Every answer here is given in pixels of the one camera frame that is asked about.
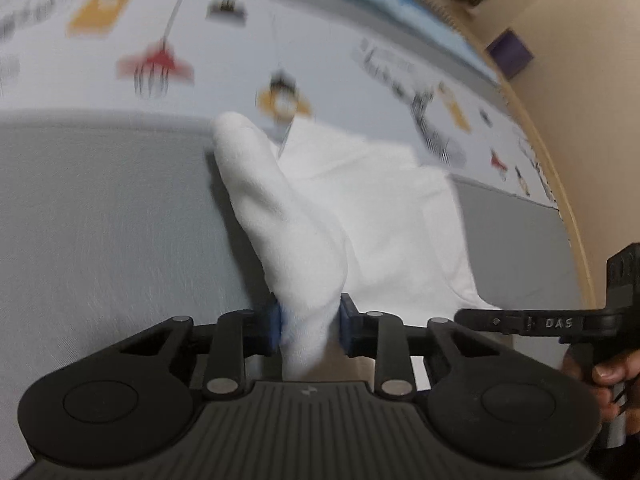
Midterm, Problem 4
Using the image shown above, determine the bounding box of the white t-shirt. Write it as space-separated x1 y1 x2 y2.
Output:
213 112 484 380

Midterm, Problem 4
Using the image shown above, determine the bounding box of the right hand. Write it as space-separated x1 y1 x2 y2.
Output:
561 347 640 434

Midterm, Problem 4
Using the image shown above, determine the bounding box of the grey mattress cover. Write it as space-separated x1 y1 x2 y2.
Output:
0 0 586 480

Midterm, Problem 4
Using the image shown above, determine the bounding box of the purple box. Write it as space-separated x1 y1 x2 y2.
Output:
486 28 534 80

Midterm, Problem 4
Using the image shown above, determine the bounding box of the printed light grey bed sheet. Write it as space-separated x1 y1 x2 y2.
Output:
1 0 555 206

